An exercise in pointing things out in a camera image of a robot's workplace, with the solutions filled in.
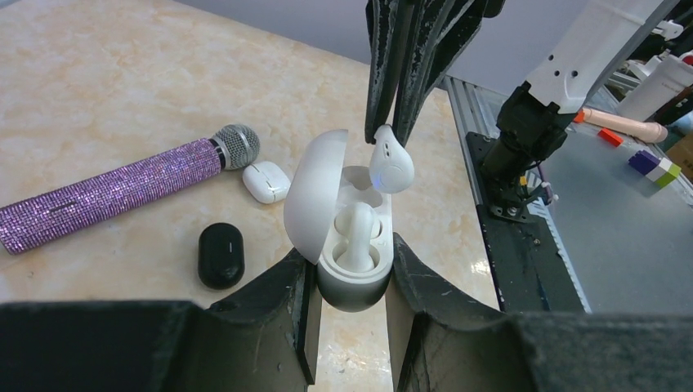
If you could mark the white square earbud case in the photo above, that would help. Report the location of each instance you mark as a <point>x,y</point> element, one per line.
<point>266,182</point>

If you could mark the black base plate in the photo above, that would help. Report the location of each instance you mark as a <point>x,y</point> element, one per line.
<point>527,266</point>

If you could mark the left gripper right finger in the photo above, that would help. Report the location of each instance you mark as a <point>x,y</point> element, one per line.
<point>442,339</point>

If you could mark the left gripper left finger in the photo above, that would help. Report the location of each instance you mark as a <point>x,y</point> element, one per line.
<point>263,337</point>

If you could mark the white earbud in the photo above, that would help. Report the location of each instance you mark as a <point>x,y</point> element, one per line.
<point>355,222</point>
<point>391,169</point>

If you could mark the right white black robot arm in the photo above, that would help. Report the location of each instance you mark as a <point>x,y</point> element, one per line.
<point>533,120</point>

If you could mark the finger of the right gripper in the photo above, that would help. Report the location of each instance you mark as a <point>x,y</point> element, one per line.
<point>389,24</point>
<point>440,31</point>

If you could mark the black earbud charging case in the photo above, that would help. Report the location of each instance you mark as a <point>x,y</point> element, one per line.
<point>221,256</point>

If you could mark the aluminium front rail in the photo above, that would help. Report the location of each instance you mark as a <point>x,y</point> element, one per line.
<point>628,243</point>

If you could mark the beige toy tube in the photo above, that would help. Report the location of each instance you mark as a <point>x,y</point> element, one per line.
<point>648,132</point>

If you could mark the white oval earbud case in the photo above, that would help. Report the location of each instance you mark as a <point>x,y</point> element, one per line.
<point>322,186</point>

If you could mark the purple glitter microphone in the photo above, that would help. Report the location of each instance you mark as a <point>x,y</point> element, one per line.
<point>35,221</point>

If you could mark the coloured toy blocks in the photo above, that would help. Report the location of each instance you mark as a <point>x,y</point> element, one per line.
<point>660,171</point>

